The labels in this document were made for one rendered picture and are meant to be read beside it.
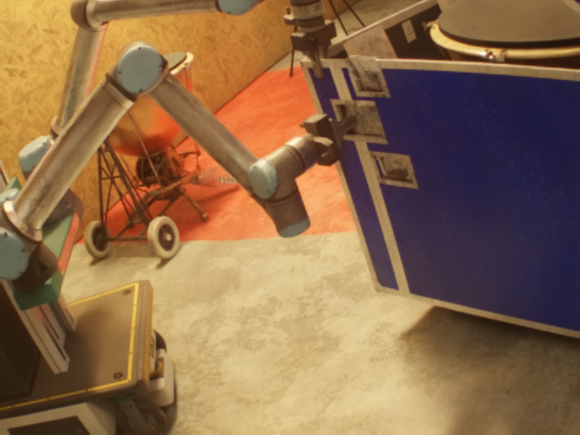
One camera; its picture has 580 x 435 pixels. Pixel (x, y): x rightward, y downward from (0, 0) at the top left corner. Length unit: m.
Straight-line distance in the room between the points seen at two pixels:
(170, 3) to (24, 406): 1.39
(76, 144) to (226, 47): 4.05
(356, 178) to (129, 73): 0.82
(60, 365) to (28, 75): 2.19
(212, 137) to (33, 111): 2.33
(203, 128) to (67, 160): 0.42
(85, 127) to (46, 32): 2.59
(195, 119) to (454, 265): 0.82
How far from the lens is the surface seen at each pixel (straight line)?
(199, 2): 1.93
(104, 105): 1.75
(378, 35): 2.34
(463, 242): 2.03
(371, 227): 2.28
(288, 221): 1.93
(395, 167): 2.08
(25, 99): 4.12
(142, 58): 1.73
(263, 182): 1.88
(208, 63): 5.52
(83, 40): 2.33
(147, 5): 2.01
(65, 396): 2.28
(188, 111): 1.93
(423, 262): 2.20
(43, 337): 2.35
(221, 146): 1.97
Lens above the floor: 1.47
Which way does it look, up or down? 23 degrees down
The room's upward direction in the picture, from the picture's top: 20 degrees counter-clockwise
